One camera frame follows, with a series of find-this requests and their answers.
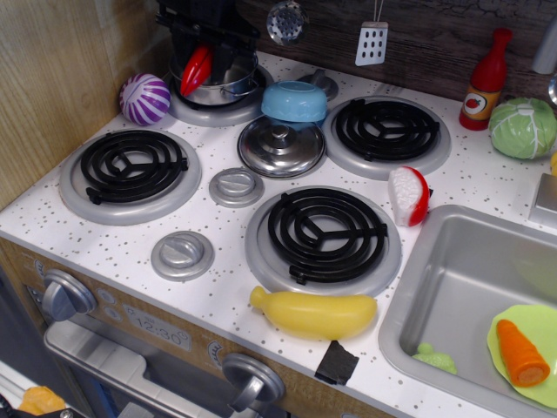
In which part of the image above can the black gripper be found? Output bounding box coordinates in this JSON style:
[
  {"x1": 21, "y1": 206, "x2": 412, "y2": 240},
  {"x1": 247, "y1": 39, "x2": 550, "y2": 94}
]
[{"x1": 156, "y1": 0, "x2": 260, "y2": 84}]

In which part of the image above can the silver oven door handle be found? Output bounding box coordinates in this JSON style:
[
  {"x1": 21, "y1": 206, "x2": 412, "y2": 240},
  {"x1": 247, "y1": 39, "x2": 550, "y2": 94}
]
[{"x1": 44, "y1": 321, "x2": 230, "y2": 417}]

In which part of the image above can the silver toy faucet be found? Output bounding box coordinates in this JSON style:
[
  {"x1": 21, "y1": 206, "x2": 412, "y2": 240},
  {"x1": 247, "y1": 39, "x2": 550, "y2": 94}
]
[{"x1": 532, "y1": 17, "x2": 557, "y2": 75}]

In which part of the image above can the silver faucet base block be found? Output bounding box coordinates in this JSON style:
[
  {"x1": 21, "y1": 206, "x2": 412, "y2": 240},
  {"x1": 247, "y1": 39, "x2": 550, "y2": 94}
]
[{"x1": 528, "y1": 173, "x2": 557, "y2": 229}]

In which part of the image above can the green toy cabbage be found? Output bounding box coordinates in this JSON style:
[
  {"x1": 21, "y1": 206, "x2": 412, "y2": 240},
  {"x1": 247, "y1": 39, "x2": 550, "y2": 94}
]
[{"x1": 488, "y1": 98, "x2": 556, "y2": 159}]

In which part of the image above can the silver stovetop knob front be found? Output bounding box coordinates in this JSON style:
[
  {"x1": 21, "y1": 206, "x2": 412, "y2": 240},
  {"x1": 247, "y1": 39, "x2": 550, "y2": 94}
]
[{"x1": 151, "y1": 231, "x2": 215, "y2": 281}]

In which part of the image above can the light blue plastic bowl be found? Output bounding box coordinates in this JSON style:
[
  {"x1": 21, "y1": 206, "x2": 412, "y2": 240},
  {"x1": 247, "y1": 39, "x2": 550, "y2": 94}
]
[{"x1": 261, "y1": 81, "x2": 327, "y2": 123}]

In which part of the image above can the yellow toy at edge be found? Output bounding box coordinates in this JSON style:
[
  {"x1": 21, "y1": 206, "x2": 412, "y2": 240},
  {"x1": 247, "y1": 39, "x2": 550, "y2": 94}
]
[{"x1": 550, "y1": 152, "x2": 557, "y2": 177}]

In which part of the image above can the right silver oven knob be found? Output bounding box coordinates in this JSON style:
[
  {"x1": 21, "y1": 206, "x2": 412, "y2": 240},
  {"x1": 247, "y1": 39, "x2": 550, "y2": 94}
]
[{"x1": 222, "y1": 353, "x2": 285, "y2": 413}]

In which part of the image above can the small green toy vegetable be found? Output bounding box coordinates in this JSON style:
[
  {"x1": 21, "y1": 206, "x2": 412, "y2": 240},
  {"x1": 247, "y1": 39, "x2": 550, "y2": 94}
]
[{"x1": 413, "y1": 342, "x2": 458, "y2": 374}]

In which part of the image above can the red white toy radish slice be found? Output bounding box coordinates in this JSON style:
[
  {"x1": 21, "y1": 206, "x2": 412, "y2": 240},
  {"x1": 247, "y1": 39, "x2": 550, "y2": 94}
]
[{"x1": 387, "y1": 166, "x2": 431, "y2": 227}]

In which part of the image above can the front right black burner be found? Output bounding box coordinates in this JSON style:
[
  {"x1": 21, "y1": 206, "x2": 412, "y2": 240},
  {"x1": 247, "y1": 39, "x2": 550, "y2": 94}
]
[{"x1": 245, "y1": 186, "x2": 402, "y2": 296}]

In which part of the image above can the silver toy sink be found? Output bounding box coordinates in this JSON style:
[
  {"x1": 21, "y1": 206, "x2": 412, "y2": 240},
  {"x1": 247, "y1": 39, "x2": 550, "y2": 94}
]
[{"x1": 379, "y1": 206, "x2": 556, "y2": 417}]

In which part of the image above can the back right black burner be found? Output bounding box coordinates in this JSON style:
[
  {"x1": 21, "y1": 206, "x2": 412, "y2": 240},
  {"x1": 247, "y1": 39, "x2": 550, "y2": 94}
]
[{"x1": 322, "y1": 96, "x2": 452, "y2": 181}]

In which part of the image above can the hanging metal slotted ladle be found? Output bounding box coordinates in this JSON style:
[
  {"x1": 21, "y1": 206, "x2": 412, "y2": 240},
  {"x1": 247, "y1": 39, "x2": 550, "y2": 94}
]
[{"x1": 266, "y1": 1, "x2": 310, "y2": 47}]

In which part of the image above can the red toy ketchup bottle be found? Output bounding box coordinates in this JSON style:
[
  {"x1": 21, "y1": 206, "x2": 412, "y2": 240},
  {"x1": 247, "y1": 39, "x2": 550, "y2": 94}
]
[{"x1": 459, "y1": 28, "x2": 513, "y2": 131}]

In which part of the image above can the black burner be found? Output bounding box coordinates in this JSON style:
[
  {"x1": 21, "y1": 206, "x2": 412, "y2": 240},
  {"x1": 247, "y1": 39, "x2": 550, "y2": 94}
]
[
  {"x1": 322, "y1": 96, "x2": 452, "y2": 181},
  {"x1": 59, "y1": 129, "x2": 202, "y2": 226},
  {"x1": 245, "y1": 186, "x2": 402, "y2": 296}
]

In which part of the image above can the left silver oven knob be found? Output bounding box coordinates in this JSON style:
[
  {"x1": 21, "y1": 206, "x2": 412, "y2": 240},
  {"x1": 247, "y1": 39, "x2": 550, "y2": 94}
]
[{"x1": 42, "y1": 269, "x2": 97, "y2": 321}]

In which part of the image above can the silver stovetop knob middle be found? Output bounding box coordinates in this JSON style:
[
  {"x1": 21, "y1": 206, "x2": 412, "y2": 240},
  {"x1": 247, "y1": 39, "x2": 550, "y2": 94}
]
[{"x1": 209, "y1": 167, "x2": 265, "y2": 208}]

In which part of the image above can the yellow toy banana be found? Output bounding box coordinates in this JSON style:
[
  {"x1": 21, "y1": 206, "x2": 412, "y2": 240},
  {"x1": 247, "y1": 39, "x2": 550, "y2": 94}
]
[{"x1": 250, "y1": 287, "x2": 378, "y2": 340}]

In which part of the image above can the red toy chili pepper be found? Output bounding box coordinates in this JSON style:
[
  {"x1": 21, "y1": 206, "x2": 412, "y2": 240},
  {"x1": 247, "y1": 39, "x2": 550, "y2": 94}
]
[{"x1": 180, "y1": 44, "x2": 214, "y2": 97}]

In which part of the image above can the front left black burner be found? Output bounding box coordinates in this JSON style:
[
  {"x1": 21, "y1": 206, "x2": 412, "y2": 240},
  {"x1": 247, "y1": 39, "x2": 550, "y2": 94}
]
[{"x1": 59, "y1": 129, "x2": 202, "y2": 226}]

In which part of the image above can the silver oven knob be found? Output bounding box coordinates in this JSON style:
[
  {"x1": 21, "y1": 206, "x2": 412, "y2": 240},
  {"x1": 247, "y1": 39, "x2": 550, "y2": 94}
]
[
  {"x1": 222, "y1": 353, "x2": 285, "y2": 413},
  {"x1": 42, "y1": 269, "x2": 97, "y2": 321}
]

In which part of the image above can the oven clock display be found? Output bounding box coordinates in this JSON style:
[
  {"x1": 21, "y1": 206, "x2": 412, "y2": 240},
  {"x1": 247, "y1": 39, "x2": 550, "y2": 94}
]
[{"x1": 123, "y1": 304, "x2": 191, "y2": 352}]

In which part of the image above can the silver stovetop knob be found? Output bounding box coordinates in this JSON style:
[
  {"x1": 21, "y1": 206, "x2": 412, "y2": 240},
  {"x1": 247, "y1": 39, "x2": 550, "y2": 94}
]
[
  {"x1": 209, "y1": 167, "x2": 265, "y2": 208},
  {"x1": 151, "y1": 231, "x2": 215, "y2": 281},
  {"x1": 299, "y1": 69, "x2": 339, "y2": 101}
]

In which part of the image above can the silver stovetop knob back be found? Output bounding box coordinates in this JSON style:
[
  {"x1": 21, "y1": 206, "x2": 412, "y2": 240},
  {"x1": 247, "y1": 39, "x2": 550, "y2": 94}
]
[{"x1": 299, "y1": 69, "x2": 339, "y2": 101}]

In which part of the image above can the orange toy carrot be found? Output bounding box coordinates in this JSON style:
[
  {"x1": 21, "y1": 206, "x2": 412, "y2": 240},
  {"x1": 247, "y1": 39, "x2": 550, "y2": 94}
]
[{"x1": 496, "y1": 320, "x2": 550, "y2": 388}]

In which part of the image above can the purple white striped ball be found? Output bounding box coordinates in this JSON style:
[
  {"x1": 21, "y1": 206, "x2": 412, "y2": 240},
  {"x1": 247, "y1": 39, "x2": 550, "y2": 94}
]
[{"x1": 119, "y1": 73, "x2": 171, "y2": 126}]

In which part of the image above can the stainless steel pot lid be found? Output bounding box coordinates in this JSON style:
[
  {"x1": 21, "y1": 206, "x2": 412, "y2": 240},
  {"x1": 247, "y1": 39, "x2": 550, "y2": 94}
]
[{"x1": 237, "y1": 116, "x2": 325, "y2": 179}]

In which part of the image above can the light green plastic plate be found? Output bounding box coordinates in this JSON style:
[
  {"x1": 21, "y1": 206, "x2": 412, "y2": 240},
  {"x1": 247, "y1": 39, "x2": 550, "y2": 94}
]
[{"x1": 487, "y1": 305, "x2": 556, "y2": 409}]

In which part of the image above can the hanging metal slotted spatula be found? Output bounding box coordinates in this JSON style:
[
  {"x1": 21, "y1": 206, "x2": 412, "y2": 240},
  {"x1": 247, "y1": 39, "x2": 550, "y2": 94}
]
[{"x1": 355, "y1": 1, "x2": 389, "y2": 67}]

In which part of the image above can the orange toy on floor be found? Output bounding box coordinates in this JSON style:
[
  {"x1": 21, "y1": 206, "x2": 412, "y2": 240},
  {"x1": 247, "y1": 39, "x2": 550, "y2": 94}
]
[{"x1": 17, "y1": 386, "x2": 66, "y2": 416}]

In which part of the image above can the black tape patch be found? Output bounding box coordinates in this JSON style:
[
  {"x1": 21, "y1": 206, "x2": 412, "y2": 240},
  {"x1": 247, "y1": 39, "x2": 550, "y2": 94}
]
[{"x1": 314, "y1": 340, "x2": 359, "y2": 386}]

